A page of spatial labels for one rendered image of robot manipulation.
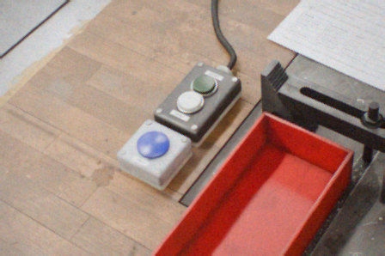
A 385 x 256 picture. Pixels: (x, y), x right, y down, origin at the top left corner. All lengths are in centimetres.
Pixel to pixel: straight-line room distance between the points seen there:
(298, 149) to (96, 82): 30
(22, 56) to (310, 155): 165
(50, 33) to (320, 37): 154
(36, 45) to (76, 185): 155
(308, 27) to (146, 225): 38
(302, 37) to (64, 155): 37
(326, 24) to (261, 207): 32
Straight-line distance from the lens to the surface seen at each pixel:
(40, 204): 95
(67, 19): 254
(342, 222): 90
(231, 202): 90
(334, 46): 107
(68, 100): 105
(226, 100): 97
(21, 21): 258
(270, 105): 95
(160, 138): 93
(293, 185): 92
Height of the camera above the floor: 166
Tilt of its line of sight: 51 degrees down
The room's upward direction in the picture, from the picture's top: 9 degrees counter-clockwise
